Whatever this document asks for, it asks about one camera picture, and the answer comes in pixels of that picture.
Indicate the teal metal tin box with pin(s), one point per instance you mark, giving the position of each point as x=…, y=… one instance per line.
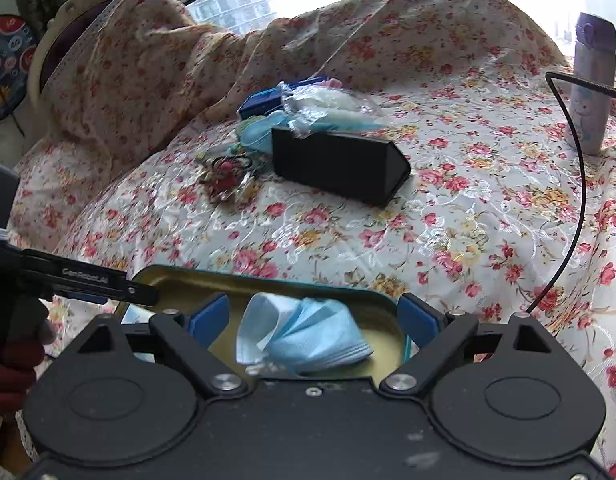
x=177, y=285

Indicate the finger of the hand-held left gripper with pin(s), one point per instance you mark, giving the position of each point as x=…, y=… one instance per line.
x=87, y=280

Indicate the blue tissue packet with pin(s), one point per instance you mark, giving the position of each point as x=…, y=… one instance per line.
x=258, y=102

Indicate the black triangular case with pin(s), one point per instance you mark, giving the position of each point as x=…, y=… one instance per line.
x=333, y=160

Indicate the clear plastic bag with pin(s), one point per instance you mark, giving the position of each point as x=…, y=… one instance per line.
x=333, y=102

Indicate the person's left hand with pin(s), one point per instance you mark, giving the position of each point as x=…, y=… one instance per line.
x=12, y=380

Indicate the cream round frame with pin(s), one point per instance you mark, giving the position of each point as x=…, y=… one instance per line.
x=57, y=30

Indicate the floral cloth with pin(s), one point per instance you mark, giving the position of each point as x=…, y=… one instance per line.
x=438, y=210

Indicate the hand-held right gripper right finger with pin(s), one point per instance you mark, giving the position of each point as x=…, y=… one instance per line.
x=418, y=317

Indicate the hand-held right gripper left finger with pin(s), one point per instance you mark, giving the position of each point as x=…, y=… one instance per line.
x=207, y=316

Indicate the blue face mask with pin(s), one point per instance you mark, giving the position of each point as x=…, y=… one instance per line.
x=308, y=335

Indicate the colourful round dartboard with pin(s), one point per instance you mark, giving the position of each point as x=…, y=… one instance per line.
x=7, y=70

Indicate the purple thermos bottle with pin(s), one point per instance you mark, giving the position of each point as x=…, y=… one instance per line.
x=593, y=85

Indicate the light blue pouch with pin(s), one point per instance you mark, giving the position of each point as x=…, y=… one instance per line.
x=260, y=135

